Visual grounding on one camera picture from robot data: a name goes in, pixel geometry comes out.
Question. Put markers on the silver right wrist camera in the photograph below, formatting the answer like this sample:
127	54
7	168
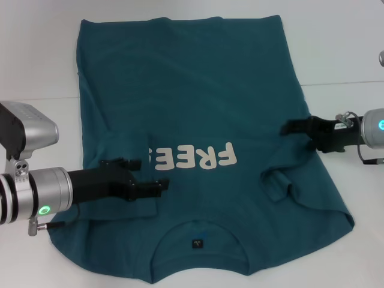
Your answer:
381	57

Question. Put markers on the teal t-shirt with FREE print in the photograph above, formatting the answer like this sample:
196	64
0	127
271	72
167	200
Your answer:
195	96

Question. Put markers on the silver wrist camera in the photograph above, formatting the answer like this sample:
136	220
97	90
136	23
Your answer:
30	129
381	57

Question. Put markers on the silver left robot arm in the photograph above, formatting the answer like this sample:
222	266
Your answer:
36	195

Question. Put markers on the silver left camera bracket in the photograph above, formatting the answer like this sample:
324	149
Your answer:
19	169

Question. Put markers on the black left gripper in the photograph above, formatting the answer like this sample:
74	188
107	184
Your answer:
99	183

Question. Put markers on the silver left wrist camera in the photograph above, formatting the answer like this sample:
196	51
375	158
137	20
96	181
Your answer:
30	129

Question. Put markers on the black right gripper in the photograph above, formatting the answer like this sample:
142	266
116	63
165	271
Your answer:
333	135

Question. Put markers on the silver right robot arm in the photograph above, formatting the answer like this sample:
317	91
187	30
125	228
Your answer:
375	129

